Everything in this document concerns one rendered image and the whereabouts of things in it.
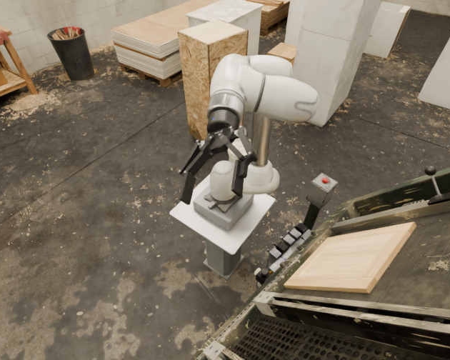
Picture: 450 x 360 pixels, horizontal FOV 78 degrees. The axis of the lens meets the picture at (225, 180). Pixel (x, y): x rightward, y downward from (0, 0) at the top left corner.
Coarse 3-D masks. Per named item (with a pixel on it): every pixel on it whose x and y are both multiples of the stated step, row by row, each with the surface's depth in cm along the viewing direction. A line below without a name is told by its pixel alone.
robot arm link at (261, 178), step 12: (252, 60) 119; (264, 60) 119; (276, 60) 119; (264, 72) 119; (276, 72) 119; (288, 72) 120; (252, 120) 139; (264, 120) 134; (252, 132) 142; (264, 132) 138; (252, 144) 146; (264, 144) 143; (264, 156) 148; (252, 168) 152; (264, 168) 151; (252, 180) 154; (264, 180) 154; (276, 180) 157; (252, 192) 159; (264, 192) 159
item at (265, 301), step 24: (264, 312) 120; (288, 312) 102; (312, 312) 88; (336, 312) 79; (360, 312) 72; (384, 312) 68; (408, 312) 62; (432, 312) 58; (360, 336) 75; (384, 336) 67; (408, 336) 61; (432, 336) 55
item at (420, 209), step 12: (420, 204) 111; (444, 204) 101; (360, 216) 140; (372, 216) 130; (384, 216) 123; (396, 216) 118; (408, 216) 114; (420, 216) 110; (336, 228) 150; (348, 228) 143; (360, 228) 137
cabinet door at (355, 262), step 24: (336, 240) 138; (360, 240) 123; (384, 240) 109; (312, 264) 132; (336, 264) 117; (360, 264) 105; (384, 264) 95; (288, 288) 130; (312, 288) 114; (336, 288) 101; (360, 288) 91
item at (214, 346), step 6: (216, 342) 110; (210, 348) 109; (216, 348) 106; (222, 348) 103; (204, 354) 110; (210, 354) 105; (216, 354) 102; (222, 354) 101; (228, 354) 97; (234, 354) 94
